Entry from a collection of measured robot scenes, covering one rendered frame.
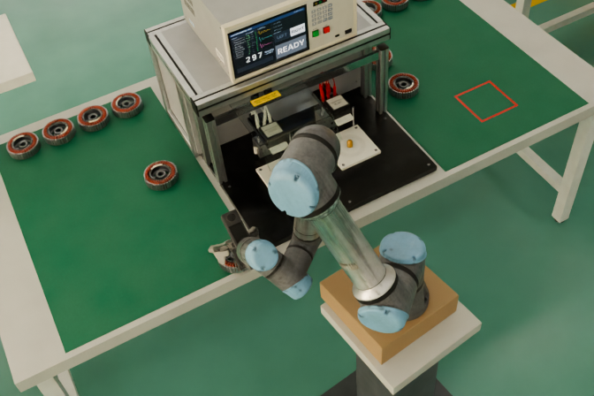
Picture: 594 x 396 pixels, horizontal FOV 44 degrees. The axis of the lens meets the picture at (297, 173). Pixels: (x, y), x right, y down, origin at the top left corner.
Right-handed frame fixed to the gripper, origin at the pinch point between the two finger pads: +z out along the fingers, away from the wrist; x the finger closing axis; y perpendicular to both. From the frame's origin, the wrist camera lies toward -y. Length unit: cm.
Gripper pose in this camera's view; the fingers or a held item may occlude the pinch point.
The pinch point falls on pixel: (231, 237)
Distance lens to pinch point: 218.0
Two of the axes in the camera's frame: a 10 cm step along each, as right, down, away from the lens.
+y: 3.8, 9.2, 1.1
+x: 8.8, -3.9, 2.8
